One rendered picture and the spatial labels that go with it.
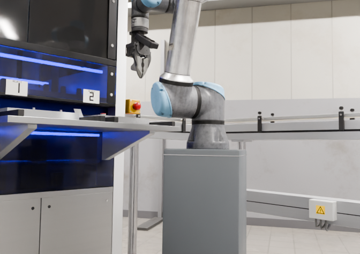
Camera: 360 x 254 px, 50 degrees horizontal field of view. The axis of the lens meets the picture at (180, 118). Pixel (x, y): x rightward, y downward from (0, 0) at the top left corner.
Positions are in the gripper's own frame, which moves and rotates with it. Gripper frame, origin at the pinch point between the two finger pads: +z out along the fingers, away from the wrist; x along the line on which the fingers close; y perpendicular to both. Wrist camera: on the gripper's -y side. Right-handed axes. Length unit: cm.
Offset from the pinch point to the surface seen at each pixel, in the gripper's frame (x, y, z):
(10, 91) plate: 43, 27, 9
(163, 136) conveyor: -48, 38, 24
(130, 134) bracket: 0.6, 5.8, 25.1
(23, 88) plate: 38.6, 27.4, 7.4
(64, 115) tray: 34.0, 1.5, 19.3
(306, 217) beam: -84, -31, 65
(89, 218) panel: 6, 28, 63
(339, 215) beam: -84, -48, 62
